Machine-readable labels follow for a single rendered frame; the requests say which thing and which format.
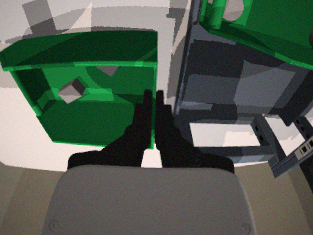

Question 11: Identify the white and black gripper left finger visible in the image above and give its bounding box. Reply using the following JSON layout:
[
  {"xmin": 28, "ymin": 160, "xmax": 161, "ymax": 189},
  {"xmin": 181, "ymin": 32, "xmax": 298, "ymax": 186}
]
[{"xmin": 67, "ymin": 89, "xmax": 152, "ymax": 169}]

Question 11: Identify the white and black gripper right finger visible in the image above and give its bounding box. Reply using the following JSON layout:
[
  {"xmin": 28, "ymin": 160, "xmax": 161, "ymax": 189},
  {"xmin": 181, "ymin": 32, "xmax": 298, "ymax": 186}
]
[{"xmin": 154, "ymin": 90, "xmax": 235, "ymax": 174}]

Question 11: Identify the green bin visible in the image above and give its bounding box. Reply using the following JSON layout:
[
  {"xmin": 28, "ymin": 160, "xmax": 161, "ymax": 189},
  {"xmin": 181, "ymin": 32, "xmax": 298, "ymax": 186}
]
[
  {"xmin": 0, "ymin": 30, "xmax": 158, "ymax": 150},
  {"xmin": 198, "ymin": 0, "xmax": 313, "ymax": 70}
]

